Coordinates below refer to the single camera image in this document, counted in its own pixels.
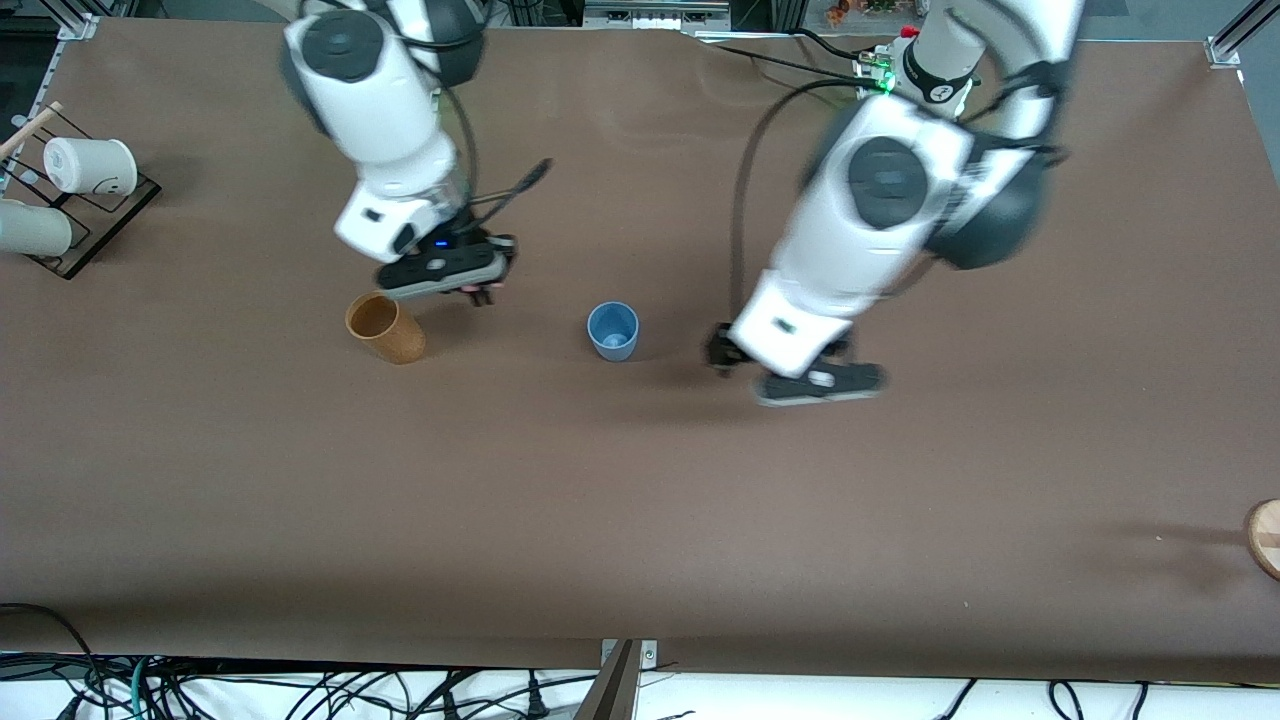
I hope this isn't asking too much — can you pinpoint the white cup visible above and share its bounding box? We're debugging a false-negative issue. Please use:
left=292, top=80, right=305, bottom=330
left=44, top=136, right=139, bottom=197

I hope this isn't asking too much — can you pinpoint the metal table bracket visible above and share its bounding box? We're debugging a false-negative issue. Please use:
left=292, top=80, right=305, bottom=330
left=575, top=639, right=659, bottom=720

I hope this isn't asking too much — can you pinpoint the round wooden coaster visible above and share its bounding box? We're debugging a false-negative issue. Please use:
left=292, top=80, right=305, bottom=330
left=1244, top=499, right=1280, bottom=582

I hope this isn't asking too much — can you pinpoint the black cable on table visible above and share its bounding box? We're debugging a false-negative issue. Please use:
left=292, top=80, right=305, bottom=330
left=698, top=28, right=883, bottom=87

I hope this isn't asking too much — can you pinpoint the brown cup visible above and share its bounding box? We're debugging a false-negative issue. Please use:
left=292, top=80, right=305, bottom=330
left=344, top=290, right=426, bottom=366

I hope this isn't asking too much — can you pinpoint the blue cup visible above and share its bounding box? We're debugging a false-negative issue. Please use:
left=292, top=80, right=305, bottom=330
left=586, top=301, right=641, bottom=363

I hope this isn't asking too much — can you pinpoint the black cup rack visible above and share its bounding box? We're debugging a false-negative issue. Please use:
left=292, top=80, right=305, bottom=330
left=0, top=108, right=163, bottom=281

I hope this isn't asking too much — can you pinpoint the black looped floor cable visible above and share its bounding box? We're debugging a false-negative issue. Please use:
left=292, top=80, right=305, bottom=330
left=0, top=603, right=101, bottom=701

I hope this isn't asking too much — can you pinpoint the wooden stick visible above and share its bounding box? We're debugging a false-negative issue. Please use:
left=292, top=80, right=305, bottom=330
left=0, top=101, right=64, bottom=161

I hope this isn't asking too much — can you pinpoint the pale grey cup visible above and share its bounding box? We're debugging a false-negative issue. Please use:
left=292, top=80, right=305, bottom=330
left=0, top=199, right=74, bottom=258

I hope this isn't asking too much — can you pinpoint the grey power strip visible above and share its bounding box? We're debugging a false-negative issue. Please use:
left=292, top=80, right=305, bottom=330
left=583, top=0, right=732, bottom=32

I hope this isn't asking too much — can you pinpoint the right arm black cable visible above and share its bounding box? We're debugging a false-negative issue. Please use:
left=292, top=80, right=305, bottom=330
left=438, top=85, right=554, bottom=243

